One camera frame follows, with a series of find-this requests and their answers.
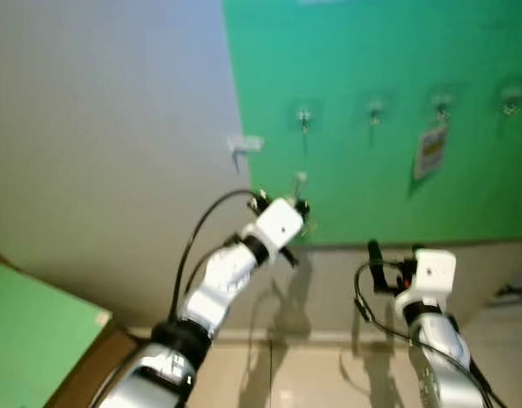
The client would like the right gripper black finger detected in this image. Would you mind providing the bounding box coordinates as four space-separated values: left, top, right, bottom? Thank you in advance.
366 239 389 295

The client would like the silver bunch of keys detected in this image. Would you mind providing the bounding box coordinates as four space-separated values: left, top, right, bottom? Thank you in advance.
292 171 319 236

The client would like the white hanging tag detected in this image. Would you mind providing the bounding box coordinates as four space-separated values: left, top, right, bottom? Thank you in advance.
411 122 451 182

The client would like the brown wooden table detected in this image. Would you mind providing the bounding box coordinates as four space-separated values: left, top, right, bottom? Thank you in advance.
43 322 144 408

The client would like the green table cover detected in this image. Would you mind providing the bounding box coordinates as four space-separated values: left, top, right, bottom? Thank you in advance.
0 258 112 408

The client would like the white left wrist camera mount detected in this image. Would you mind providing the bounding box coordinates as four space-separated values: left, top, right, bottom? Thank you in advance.
253 197 305 252

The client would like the white wall tape piece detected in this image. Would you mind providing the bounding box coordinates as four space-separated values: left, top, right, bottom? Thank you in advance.
226 133 265 159

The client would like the green wall board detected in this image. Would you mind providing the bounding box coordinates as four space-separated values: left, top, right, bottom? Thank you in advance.
220 0 522 248

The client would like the clear adhesive wall hook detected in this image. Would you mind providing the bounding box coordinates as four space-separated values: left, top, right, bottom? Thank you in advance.
430 91 454 121
366 97 389 128
296 103 315 136
501 84 522 116

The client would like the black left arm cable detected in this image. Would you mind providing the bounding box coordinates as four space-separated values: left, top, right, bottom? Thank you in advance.
168 188 275 320

